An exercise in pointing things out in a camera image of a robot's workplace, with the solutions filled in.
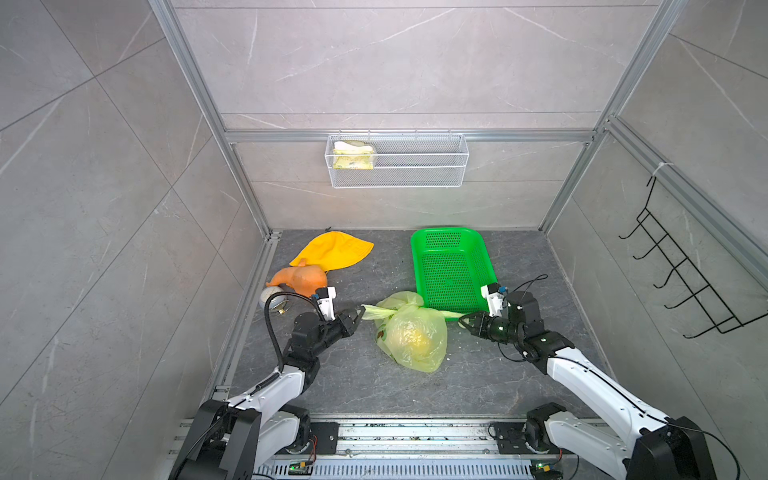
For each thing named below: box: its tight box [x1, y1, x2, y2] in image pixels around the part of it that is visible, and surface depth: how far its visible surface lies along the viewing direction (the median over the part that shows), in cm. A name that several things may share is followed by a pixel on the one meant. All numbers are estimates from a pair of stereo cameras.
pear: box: [404, 328, 430, 355], surface depth 75 cm
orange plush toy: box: [266, 258, 327, 297], surface depth 101 cm
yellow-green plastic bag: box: [361, 291, 465, 373], surface depth 78 cm
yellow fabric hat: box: [289, 231, 375, 271], surface depth 114 cm
